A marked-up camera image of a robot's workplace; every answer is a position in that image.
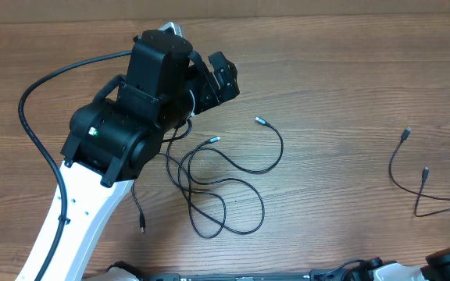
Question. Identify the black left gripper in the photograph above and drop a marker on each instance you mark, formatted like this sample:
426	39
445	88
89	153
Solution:
209	96

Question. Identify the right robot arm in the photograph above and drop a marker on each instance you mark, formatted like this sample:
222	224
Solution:
436	269

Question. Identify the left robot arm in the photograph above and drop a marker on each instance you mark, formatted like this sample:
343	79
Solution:
113	137

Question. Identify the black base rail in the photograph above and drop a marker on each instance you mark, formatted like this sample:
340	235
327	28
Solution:
122	271

